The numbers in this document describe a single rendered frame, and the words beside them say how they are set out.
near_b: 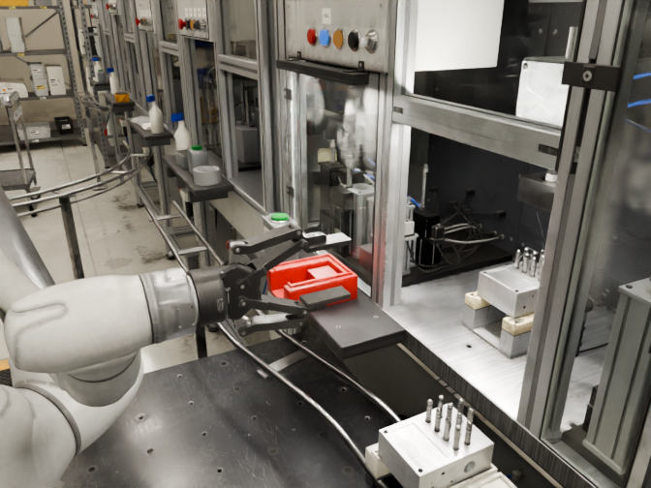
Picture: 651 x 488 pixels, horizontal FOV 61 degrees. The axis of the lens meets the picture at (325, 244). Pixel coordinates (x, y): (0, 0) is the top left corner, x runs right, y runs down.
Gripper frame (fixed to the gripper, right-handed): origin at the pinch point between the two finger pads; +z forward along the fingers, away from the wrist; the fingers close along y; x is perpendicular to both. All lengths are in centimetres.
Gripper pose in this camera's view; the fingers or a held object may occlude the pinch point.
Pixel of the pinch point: (330, 269)
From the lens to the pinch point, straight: 80.3
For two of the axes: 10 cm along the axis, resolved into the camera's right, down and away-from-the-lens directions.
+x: -4.5, -3.5, 8.2
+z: 9.0, -1.8, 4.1
